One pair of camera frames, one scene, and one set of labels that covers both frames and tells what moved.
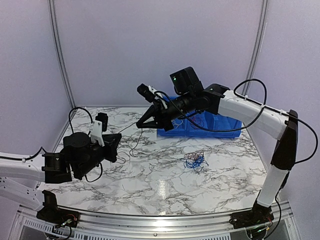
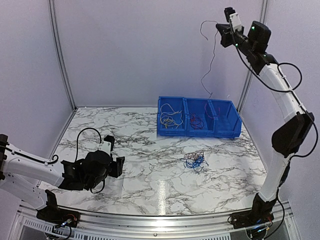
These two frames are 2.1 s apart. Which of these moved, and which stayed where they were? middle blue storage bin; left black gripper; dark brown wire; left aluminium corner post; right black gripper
Moved: left black gripper; right black gripper; dark brown wire
Stayed: middle blue storage bin; left aluminium corner post
